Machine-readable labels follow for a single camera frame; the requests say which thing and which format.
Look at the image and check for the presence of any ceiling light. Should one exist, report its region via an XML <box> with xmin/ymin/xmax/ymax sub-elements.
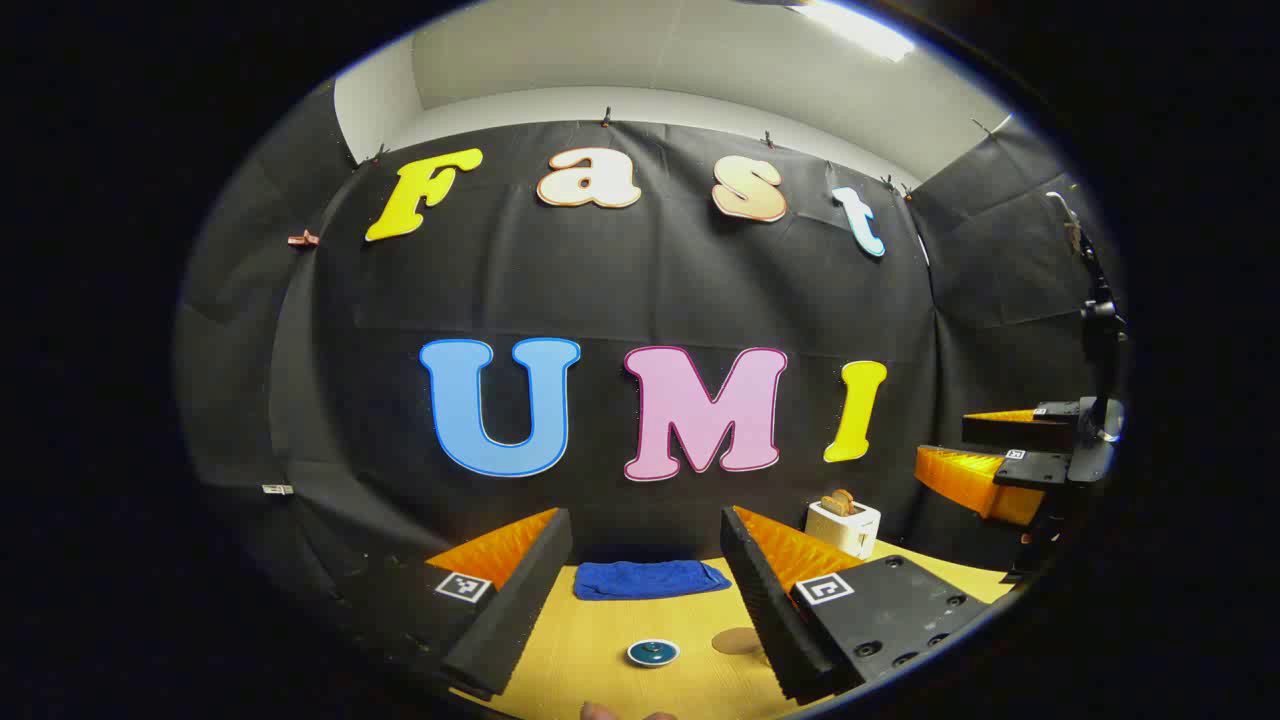
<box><xmin>790</xmin><ymin>0</ymin><xmax>916</xmax><ymax>63</ymax></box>

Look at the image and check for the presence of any white toaster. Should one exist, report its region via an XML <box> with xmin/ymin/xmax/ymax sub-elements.
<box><xmin>806</xmin><ymin>498</ymin><xmax>882</xmax><ymax>560</ymax></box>

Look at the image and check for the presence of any blue towel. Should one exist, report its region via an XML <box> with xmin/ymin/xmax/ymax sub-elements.
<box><xmin>573</xmin><ymin>560</ymin><xmax>733</xmax><ymax>602</ymax></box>

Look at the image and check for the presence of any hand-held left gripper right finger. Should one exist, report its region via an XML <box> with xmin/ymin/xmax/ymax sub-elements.
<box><xmin>720</xmin><ymin>505</ymin><xmax>991</xmax><ymax>704</ymax></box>

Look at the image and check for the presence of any black backdrop cloth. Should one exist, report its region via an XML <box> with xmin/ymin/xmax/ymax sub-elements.
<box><xmin>175</xmin><ymin>80</ymin><xmax>1111</xmax><ymax>621</ymax></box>

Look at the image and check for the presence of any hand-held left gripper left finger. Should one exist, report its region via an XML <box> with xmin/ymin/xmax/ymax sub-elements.
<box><xmin>330</xmin><ymin>507</ymin><xmax>574</xmax><ymax>701</ymax></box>

